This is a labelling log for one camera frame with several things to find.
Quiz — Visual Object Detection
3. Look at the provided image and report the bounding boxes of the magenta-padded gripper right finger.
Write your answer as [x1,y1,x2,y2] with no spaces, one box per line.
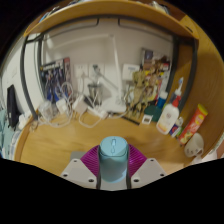
[125,143,168,190]

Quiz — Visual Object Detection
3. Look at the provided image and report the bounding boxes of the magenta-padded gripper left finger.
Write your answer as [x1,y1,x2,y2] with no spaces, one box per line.
[59,143,103,190]

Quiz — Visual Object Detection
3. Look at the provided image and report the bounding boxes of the light blue computer mouse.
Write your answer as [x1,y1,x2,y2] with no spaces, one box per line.
[98,135,130,183]

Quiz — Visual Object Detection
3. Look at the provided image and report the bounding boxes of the white mug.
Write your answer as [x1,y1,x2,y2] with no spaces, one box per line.
[183,132,205,158]

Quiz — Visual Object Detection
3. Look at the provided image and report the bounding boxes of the small white desk clock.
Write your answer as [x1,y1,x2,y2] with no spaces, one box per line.
[141,114,154,125]

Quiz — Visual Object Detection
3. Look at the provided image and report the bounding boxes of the white pump lotion bottle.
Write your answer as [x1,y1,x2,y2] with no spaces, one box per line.
[155,77,185,136]

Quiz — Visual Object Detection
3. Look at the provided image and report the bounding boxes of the white power strip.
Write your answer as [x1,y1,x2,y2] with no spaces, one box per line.
[85,104,109,120]

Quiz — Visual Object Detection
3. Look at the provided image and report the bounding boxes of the clear snack packet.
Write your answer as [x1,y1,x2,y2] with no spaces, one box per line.
[29,120,39,133]

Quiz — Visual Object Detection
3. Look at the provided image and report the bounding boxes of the red yellow snack can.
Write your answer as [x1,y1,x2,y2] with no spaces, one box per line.
[177,103,209,146]

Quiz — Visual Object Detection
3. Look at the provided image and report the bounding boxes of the small white charger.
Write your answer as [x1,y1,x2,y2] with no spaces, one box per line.
[55,98,68,114]

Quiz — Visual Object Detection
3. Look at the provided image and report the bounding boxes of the clear domed plastic cup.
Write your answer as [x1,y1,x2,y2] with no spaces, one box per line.
[38,99,54,122]

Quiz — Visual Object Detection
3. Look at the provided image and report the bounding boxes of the white crumpled plastic bag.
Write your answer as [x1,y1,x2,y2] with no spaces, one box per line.
[18,111,33,131]

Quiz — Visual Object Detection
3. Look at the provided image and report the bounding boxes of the teal checkered blanket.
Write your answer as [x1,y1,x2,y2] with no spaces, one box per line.
[0,109,21,159]

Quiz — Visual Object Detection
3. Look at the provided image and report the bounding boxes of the golden robot figurine set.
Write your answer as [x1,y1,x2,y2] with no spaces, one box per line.
[124,48,173,121]

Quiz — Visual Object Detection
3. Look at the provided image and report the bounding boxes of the black bag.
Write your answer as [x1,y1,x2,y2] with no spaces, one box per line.
[6,84,22,128]

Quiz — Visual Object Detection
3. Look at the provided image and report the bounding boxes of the robot model kit box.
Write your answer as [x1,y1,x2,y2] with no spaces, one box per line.
[39,57,73,103]

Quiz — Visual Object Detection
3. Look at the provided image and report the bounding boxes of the wooden shelf unit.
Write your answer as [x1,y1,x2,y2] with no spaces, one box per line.
[23,0,201,41]

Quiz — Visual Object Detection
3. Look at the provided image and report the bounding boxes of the white cable tangle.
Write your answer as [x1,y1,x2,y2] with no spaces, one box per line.
[36,81,111,129]

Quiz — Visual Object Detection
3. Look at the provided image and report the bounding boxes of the white wall socket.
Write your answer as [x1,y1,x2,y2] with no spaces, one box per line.
[89,63,105,78]
[73,63,89,79]

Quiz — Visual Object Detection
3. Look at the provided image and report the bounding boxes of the grey metal desk frame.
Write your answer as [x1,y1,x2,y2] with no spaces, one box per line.
[19,14,199,121]

